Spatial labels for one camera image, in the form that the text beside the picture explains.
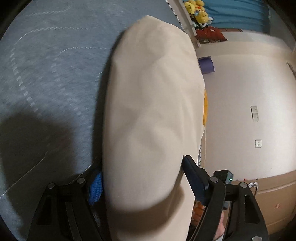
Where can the person right hand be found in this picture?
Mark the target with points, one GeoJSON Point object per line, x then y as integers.
{"type": "Point", "coordinates": [221, 228]}

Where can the purple bag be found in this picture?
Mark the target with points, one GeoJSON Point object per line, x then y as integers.
{"type": "Point", "coordinates": [206, 65]}

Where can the wall socket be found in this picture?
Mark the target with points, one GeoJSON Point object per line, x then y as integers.
{"type": "Point", "coordinates": [258, 143]}

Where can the red cushion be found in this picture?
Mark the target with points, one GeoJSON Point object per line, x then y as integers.
{"type": "Point", "coordinates": [209, 35]}

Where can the wall switch plate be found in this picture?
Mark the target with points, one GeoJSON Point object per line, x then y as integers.
{"type": "Point", "coordinates": [254, 112]}

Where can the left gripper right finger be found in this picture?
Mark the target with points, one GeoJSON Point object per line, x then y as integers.
{"type": "Point", "coordinates": [198, 180]}

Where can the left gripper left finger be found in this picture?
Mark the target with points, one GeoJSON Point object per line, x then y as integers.
{"type": "Point", "coordinates": [96, 189]}

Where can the blue curtain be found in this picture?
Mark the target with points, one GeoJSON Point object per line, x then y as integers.
{"type": "Point", "coordinates": [252, 15]}

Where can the yellow plush toys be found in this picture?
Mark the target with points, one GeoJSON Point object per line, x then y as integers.
{"type": "Point", "coordinates": [197, 12]}

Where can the beige and yellow hooded jacket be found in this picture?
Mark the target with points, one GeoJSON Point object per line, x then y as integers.
{"type": "Point", "coordinates": [153, 117]}

